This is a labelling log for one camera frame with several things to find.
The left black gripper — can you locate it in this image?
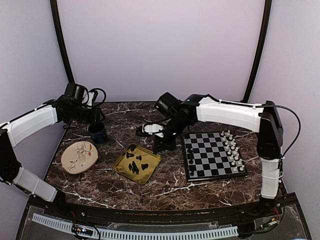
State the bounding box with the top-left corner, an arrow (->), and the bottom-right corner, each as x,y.
67,104 -> 105,124

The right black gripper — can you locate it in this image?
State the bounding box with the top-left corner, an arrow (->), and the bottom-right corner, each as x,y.
153,116 -> 190,153

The gold square tray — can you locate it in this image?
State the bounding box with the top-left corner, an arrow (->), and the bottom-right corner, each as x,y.
112,144 -> 162,185

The black silver chess board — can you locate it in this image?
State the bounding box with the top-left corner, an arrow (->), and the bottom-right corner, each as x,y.
180,132 -> 248,182

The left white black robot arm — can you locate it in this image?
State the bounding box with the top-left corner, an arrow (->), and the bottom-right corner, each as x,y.
0,83 -> 107,218

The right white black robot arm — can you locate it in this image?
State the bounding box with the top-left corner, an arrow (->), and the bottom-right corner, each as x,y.
149,92 -> 287,217

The pile of black chess pieces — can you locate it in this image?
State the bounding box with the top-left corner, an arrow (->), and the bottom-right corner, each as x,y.
125,146 -> 149,174

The white chess pieces row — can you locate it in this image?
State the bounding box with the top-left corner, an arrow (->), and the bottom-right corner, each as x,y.
220,130 -> 245,174

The dark blue mug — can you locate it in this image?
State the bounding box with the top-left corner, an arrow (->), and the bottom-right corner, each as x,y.
88,122 -> 108,145

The round painted wooden plate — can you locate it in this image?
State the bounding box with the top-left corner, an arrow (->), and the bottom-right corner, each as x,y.
60,141 -> 99,175

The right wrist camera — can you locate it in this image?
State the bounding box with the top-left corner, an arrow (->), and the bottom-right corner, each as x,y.
135,123 -> 164,138

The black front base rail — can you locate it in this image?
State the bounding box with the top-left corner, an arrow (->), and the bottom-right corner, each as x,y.
21,192 -> 284,225

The white slotted cable duct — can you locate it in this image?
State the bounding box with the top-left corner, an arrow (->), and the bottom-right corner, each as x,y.
31,213 -> 239,240

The left black frame post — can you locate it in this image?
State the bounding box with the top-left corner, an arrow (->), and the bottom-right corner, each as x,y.
49,0 -> 75,83

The black frame post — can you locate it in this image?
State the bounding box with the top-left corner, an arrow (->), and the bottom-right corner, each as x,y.
49,0 -> 75,83
242,0 -> 272,103

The right black frame post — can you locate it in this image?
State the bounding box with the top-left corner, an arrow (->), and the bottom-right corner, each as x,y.
242,0 -> 272,103

